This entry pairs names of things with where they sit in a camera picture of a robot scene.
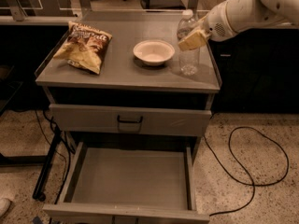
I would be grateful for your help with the closed grey upper drawer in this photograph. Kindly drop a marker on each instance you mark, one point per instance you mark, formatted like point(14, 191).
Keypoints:
point(119, 119)

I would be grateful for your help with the grey drawer cabinet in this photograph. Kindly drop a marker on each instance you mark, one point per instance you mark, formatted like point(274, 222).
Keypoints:
point(125, 81)

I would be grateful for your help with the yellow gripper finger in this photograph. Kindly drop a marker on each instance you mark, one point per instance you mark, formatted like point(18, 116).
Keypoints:
point(196, 39)

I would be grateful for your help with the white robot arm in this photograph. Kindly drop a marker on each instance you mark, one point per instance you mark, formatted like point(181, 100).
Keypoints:
point(231, 17)

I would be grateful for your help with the white paper bowl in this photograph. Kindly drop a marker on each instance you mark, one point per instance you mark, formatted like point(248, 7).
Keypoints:
point(153, 52)

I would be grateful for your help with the glass partition railing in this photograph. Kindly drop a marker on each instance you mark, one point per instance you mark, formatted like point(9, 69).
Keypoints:
point(53, 11)

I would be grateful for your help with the yellow brown chip bag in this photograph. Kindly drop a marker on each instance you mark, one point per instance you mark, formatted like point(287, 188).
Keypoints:
point(85, 47)

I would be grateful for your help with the black table leg frame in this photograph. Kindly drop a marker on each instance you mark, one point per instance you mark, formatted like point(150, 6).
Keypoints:
point(44, 161)

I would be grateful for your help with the open grey middle drawer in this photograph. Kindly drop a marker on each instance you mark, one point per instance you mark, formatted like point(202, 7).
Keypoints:
point(118, 186)

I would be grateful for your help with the clear plastic water bottle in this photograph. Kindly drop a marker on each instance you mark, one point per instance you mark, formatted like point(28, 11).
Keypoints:
point(188, 60)

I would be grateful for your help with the white shoe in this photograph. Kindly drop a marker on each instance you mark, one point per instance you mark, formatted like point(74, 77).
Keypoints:
point(4, 205)

